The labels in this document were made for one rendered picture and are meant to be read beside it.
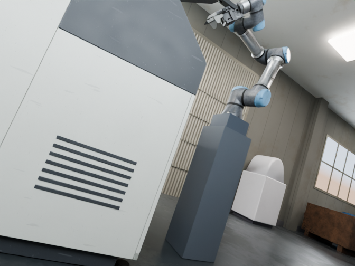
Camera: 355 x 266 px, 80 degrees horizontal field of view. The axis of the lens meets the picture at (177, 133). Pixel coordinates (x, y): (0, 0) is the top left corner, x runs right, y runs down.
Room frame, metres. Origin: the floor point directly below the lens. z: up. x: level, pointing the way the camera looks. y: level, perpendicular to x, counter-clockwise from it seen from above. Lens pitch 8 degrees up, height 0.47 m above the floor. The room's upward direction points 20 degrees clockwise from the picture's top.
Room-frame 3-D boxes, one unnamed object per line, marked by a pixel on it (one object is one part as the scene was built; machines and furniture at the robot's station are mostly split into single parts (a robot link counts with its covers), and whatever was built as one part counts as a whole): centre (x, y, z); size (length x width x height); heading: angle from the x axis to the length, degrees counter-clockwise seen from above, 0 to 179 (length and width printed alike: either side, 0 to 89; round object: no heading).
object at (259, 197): (3.93, -1.80, 0.60); 0.68 x 0.55 x 1.21; 115
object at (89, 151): (1.14, 0.37, 0.39); 0.70 x 0.58 x 0.79; 19
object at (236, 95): (1.42, -0.32, 1.07); 0.13 x 0.12 x 0.14; 44
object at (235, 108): (1.43, -0.32, 0.95); 0.15 x 0.15 x 0.10
